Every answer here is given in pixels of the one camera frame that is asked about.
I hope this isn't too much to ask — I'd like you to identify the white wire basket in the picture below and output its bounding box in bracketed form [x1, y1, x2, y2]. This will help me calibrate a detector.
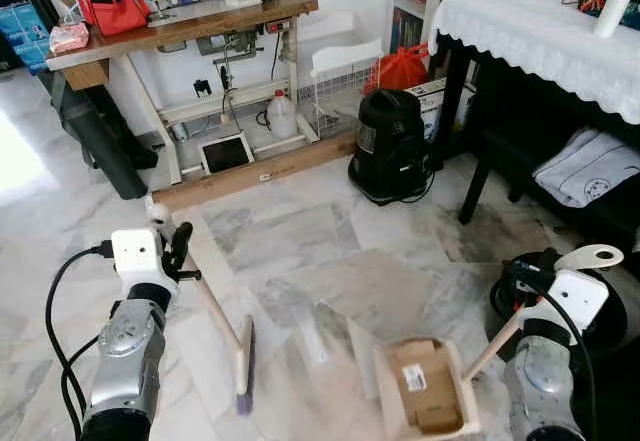
[297, 11, 387, 138]

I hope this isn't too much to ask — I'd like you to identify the brown cardboard piece with label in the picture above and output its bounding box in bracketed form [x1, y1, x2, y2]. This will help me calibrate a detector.
[388, 340, 464, 434]

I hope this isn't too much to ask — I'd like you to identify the long wooden plank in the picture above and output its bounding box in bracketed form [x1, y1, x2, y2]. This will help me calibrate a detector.
[150, 131, 360, 213]

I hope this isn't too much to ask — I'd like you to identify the wooden sewing table white frame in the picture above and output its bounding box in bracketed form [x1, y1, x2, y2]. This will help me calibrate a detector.
[44, 0, 321, 212]

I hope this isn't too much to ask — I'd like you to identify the white bookshelf with books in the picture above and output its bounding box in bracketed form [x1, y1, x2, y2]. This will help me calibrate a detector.
[384, 0, 503, 54]

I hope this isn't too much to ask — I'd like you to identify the clear plastic jug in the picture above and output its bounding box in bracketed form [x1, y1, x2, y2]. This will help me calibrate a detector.
[264, 88, 300, 141]

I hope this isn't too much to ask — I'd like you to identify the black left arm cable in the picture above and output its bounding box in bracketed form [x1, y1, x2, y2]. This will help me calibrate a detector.
[44, 244, 117, 434]

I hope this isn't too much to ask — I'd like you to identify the black round bin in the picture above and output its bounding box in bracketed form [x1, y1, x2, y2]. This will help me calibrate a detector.
[488, 249, 640, 364]

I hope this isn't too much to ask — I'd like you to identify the white framed tablet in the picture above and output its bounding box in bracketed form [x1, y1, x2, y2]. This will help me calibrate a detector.
[197, 130, 257, 176]

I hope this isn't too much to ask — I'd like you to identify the pink tissue packet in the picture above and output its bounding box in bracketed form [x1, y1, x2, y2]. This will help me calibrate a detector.
[49, 21, 94, 56]

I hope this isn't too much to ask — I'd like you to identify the black canister vacuum cleaner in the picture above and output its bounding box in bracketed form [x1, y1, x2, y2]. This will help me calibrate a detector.
[347, 88, 434, 206]

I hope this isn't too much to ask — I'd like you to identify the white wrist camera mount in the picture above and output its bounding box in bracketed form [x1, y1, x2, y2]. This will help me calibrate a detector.
[547, 268, 612, 334]
[109, 227, 166, 282]

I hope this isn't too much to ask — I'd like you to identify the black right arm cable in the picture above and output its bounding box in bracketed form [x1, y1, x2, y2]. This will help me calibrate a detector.
[498, 259, 601, 441]

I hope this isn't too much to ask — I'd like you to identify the black upright piano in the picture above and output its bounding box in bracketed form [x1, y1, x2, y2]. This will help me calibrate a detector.
[430, 0, 640, 254]

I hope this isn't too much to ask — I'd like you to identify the black piano bench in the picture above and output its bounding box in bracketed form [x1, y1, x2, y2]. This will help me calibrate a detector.
[457, 125, 640, 254]

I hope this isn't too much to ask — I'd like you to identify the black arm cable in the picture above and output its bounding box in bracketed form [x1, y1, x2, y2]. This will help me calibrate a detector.
[498, 259, 601, 441]
[44, 244, 117, 434]

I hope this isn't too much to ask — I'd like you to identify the red plastic bag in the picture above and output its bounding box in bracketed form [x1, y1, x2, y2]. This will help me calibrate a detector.
[361, 43, 432, 95]

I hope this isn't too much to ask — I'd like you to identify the white printed carton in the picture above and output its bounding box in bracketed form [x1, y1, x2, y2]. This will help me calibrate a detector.
[408, 75, 477, 144]

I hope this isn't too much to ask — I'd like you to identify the beige dustpan with long handle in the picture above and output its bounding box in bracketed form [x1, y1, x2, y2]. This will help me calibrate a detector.
[374, 243, 625, 440]

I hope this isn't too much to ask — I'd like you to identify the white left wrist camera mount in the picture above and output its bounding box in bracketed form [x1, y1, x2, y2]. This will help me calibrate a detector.
[109, 227, 166, 282]

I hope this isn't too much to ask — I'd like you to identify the red open bag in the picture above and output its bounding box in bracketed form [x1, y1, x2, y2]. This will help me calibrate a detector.
[71, 0, 153, 38]

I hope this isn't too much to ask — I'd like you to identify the blue storage box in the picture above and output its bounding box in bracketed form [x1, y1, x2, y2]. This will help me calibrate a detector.
[0, 1, 51, 74]

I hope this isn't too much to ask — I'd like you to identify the long black bag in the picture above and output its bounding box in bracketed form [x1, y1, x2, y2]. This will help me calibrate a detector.
[48, 79, 153, 202]

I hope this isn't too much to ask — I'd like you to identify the folded grey garment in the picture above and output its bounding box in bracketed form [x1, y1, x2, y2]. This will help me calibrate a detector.
[532, 127, 640, 210]

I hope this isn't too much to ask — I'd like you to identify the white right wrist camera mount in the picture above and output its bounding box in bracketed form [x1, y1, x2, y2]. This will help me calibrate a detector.
[547, 268, 612, 334]

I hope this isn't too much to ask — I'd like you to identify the white lace cloth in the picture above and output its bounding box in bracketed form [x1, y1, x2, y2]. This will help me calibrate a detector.
[427, 0, 640, 125]

